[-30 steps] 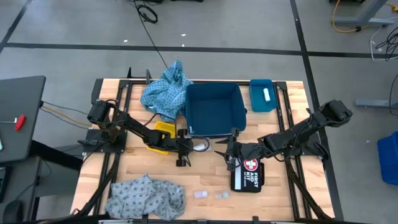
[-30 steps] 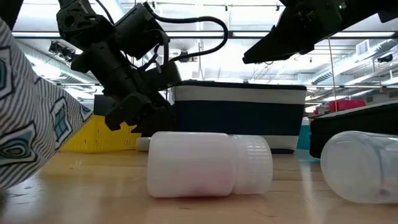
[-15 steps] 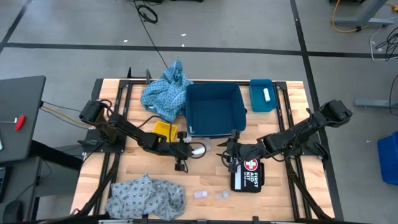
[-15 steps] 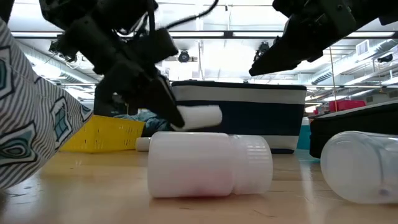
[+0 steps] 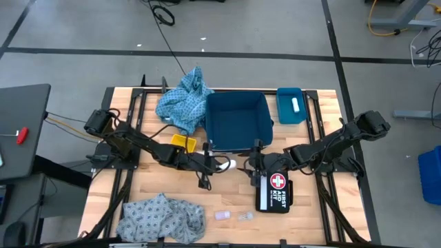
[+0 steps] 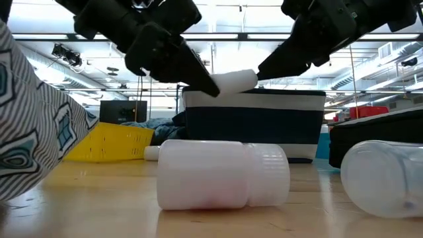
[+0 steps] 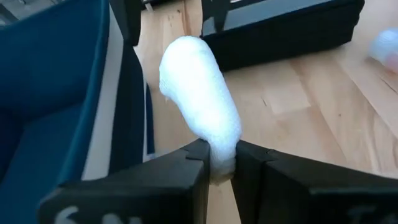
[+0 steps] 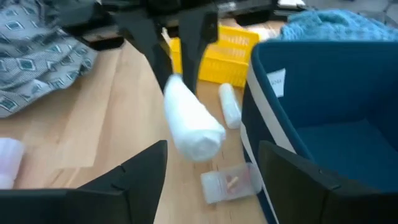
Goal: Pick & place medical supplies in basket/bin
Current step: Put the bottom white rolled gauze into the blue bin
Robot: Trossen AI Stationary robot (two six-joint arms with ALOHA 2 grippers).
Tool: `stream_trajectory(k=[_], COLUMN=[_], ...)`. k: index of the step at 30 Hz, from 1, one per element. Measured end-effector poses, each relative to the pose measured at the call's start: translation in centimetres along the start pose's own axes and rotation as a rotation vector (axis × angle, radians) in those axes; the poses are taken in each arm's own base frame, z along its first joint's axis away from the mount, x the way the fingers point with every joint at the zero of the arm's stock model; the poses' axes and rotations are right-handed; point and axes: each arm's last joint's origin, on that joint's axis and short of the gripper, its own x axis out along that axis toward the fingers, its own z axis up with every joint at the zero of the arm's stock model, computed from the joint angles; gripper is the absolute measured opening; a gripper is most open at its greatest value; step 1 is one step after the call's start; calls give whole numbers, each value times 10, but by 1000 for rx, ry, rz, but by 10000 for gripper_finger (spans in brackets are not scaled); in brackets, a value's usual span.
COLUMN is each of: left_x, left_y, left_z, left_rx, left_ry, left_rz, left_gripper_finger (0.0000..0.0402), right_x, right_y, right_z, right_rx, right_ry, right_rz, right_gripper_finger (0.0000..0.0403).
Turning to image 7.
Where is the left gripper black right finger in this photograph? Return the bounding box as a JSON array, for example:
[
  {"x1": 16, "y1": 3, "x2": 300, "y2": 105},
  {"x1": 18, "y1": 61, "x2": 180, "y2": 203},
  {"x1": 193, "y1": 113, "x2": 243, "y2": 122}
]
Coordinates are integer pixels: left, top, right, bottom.
[{"x1": 231, "y1": 139, "x2": 398, "y2": 224}]

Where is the black first aid kit pouch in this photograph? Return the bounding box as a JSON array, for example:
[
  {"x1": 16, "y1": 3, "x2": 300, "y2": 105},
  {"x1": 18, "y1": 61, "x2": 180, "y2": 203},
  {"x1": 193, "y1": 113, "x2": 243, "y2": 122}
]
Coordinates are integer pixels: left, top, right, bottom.
[{"x1": 200, "y1": 0, "x2": 366, "y2": 73}]

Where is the navy white-striped fabric basket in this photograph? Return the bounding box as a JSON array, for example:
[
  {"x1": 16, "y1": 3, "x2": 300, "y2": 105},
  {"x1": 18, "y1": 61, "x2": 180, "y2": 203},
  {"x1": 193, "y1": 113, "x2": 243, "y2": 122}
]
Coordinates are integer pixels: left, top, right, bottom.
[{"x1": 0, "y1": 0, "x2": 155, "y2": 224}]

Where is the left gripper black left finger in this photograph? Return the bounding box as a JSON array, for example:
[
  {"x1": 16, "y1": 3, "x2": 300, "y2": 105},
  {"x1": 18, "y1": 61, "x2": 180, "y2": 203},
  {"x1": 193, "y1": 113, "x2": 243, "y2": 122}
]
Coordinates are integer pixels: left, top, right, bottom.
[{"x1": 39, "y1": 138, "x2": 211, "y2": 224}]

